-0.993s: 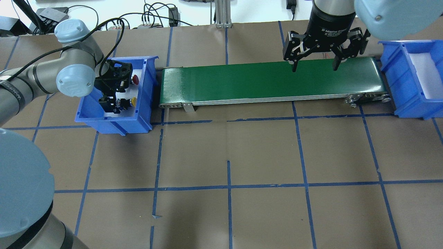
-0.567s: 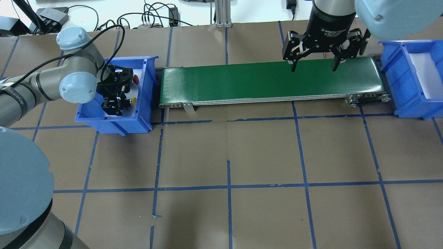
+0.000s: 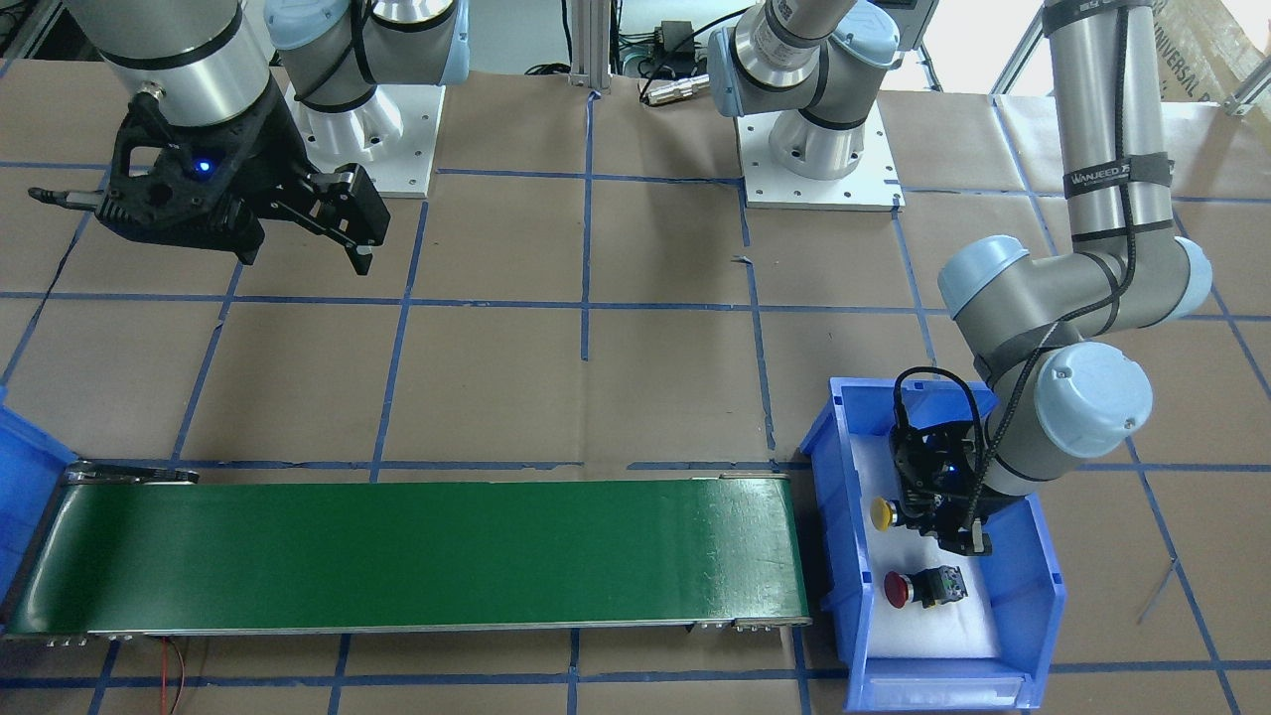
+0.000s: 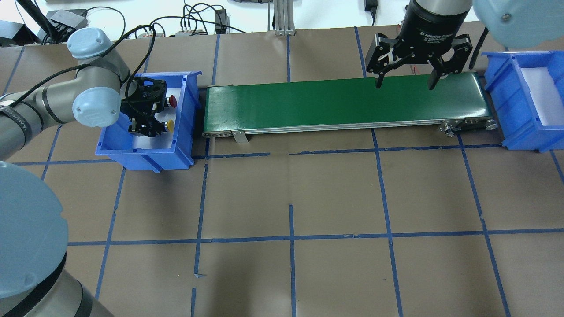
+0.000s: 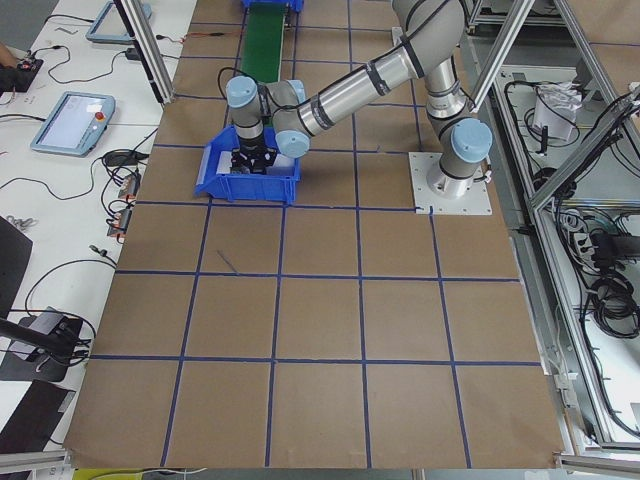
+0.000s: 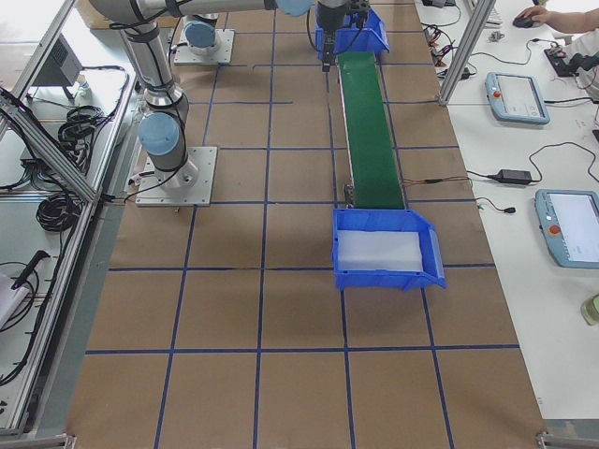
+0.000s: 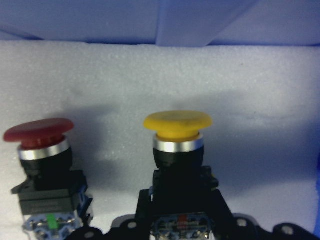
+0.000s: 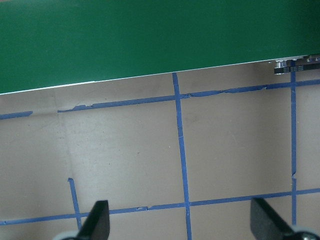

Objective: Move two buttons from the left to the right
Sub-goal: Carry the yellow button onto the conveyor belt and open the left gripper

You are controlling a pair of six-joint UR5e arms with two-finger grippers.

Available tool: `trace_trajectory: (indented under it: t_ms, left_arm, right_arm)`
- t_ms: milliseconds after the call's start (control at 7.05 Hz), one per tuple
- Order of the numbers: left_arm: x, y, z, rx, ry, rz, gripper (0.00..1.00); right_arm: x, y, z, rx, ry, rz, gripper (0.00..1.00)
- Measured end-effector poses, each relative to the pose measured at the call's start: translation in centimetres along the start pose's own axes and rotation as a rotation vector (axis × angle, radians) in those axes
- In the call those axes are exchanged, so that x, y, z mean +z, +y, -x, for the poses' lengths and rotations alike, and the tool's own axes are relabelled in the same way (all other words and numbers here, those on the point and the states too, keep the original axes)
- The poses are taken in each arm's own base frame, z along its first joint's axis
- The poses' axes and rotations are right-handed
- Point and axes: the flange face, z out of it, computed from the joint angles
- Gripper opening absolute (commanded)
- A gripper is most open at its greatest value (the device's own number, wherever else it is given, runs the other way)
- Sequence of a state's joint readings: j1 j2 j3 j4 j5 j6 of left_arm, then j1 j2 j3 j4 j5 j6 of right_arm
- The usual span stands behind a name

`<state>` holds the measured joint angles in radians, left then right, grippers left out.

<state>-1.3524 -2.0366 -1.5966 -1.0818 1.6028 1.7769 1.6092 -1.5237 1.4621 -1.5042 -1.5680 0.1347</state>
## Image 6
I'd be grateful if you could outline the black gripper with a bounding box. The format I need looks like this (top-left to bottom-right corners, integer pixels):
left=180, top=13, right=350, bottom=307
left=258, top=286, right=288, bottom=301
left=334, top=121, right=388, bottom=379
left=315, top=0, right=370, bottom=72

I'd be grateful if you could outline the person's forearm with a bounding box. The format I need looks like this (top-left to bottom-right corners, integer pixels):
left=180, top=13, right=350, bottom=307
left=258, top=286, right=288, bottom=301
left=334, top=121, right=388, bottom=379
left=548, top=9, right=598, bottom=34

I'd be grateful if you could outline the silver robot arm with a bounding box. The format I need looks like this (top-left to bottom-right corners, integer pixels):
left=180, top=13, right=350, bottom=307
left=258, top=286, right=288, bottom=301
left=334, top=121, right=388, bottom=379
left=91, top=1, right=313, bottom=192

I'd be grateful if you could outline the person's hand on mouse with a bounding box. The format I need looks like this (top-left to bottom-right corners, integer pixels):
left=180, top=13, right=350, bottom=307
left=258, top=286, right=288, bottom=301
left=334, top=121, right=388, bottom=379
left=514, top=5, right=553, bottom=23

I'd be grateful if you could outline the blue left plastic bin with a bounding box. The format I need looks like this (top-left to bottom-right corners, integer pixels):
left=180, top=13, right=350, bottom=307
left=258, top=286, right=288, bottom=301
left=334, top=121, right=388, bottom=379
left=311, top=6, right=389, bottom=61

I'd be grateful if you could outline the blue plastic bin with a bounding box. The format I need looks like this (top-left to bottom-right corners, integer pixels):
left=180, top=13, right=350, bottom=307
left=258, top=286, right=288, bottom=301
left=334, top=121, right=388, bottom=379
left=311, top=6, right=389, bottom=61
left=331, top=209, right=446, bottom=290

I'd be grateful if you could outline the green conveyor belt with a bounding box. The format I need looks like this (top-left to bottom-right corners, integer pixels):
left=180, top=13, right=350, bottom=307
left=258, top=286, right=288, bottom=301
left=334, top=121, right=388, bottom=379
left=338, top=51, right=404, bottom=210

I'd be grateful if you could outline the far teach pendant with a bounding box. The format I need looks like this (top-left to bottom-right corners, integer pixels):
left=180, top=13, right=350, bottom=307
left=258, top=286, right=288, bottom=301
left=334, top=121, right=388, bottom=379
left=485, top=72, right=550, bottom=125

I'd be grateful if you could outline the teach pendant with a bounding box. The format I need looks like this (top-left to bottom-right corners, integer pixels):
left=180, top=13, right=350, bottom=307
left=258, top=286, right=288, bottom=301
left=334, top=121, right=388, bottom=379
left=534, top=189, right=598, bottom=269
left=485, top=72, right=550, bottom=125

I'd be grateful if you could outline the black computer mouse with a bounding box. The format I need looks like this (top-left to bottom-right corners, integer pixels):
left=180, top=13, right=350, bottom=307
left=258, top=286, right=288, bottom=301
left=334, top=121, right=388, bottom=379
left=512, top=17, right=535, bottom=29

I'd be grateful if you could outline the white foam pad right bin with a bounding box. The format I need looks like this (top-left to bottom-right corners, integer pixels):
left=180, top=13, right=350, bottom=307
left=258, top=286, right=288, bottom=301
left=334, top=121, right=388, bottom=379
left=337, top=230, right=423, bottom=271

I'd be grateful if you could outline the blue right plastic bin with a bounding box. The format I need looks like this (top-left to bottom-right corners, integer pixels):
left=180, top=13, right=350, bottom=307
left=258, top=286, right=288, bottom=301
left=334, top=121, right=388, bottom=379
left=331, top=209, right=446, bottom=290

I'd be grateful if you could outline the black power adapter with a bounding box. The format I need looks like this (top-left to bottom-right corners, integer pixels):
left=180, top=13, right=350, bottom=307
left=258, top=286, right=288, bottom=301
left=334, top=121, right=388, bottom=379
left=493, top=168, right=533, bottom=185

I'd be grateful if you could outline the grey control box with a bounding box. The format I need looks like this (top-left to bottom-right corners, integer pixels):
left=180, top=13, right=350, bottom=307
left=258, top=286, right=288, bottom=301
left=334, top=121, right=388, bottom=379
left=32, top=34, right=82, bottom=101

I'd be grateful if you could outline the near teach pendant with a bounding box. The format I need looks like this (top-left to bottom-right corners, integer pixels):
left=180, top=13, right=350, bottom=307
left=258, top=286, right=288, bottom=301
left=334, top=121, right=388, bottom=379
left=534, top=189, right=598, bottom=269

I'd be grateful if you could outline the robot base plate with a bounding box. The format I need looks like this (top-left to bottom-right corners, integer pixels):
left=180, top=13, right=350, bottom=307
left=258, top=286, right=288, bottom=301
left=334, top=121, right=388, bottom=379
left=174, top=25, right=235, bottom=65
left=134, top=146, right=218, bottom=207

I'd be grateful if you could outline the aluminium frame post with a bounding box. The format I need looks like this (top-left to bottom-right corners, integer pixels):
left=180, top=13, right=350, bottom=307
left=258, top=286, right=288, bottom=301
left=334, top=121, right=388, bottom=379
left=438, top=0, right=495, bottom=106

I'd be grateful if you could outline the coiled black cable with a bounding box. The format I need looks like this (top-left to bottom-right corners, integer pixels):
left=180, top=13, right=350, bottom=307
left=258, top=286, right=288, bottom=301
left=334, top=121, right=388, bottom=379
left=56, top=105, right=116, bottom=152

